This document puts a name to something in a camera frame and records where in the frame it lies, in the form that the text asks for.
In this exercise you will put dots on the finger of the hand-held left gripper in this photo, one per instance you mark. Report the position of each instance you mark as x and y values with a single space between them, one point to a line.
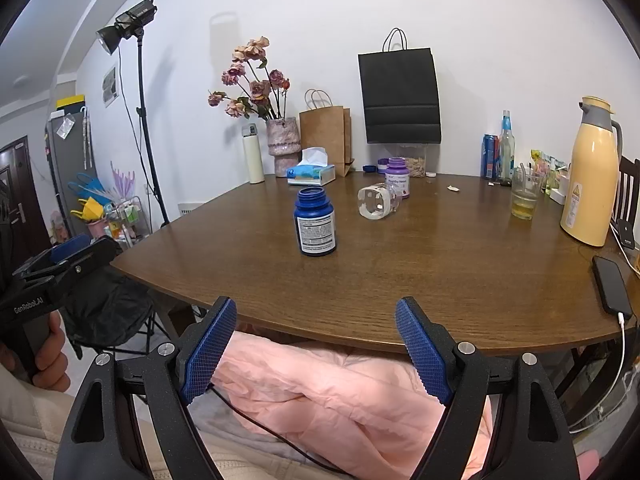
90 257
70 250

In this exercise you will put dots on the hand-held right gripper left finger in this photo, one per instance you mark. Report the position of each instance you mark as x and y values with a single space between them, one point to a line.
212 355

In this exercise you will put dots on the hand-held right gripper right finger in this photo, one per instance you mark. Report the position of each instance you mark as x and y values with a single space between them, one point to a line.
422 355

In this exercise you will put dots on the person's left forearm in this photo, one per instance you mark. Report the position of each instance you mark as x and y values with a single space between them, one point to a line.
30 435

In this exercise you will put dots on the person's left hand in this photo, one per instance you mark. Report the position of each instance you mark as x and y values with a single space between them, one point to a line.
52 360

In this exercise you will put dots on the cluttered storage cart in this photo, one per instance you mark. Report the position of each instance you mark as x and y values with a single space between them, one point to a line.
112 210

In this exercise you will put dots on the black bag on stool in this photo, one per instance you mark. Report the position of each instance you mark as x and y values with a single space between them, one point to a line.
107 310

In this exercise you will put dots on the dark brown door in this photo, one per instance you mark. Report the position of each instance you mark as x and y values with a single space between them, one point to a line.
17 185

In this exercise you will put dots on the grey refrigerator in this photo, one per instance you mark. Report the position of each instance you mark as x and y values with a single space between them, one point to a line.
67 160

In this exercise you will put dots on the yellow box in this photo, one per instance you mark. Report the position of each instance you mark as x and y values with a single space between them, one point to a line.
70 101

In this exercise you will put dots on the blue pill bottle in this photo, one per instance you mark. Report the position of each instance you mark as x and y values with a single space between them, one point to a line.
315 225

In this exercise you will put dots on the purple pill bottle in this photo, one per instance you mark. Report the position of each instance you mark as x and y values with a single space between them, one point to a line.
398 180

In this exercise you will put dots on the glass with yellow liquid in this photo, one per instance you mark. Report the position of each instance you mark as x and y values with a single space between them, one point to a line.
525 200

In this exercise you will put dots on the clear jar of nuts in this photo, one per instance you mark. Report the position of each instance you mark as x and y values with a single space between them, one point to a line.
417 162

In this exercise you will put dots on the blue bottle lid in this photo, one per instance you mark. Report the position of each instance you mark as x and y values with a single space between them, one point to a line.
370 169

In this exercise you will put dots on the white thermos bottle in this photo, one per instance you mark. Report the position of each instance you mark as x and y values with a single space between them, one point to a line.
253 155

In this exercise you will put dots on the black smartphone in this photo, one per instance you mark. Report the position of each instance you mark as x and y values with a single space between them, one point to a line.
611 285

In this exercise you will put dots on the blue tissue box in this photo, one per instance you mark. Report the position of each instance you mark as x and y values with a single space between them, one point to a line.
311 174

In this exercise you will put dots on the blue drink can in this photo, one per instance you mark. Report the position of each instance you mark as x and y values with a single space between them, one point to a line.
490 156

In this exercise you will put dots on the clear glass bottle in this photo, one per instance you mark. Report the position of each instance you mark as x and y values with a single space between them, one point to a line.
507 152

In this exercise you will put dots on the pink speckled vase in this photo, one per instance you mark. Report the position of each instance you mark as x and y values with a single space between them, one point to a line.
282 142

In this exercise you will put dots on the colourful snack packets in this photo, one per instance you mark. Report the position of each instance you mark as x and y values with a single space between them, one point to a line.
545 165

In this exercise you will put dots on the studio light on stand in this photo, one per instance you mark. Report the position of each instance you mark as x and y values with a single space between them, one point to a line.
127 22

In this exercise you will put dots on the small black device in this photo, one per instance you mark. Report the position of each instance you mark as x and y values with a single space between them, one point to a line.
626 234

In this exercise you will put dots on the dried rose bouquet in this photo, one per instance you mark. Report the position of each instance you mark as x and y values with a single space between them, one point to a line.
257 87

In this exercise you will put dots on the yellow thermos jug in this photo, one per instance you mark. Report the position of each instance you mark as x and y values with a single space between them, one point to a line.
590 180

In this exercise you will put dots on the brown paper bag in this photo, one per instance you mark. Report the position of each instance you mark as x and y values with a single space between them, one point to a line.
325 132

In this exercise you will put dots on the black paper bag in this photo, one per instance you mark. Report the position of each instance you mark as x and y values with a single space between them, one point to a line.
400 95

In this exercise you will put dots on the dark wooden chair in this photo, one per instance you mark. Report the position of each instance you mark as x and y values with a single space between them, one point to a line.
629 190

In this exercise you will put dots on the wall picture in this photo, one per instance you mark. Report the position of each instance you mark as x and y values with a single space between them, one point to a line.
110 86

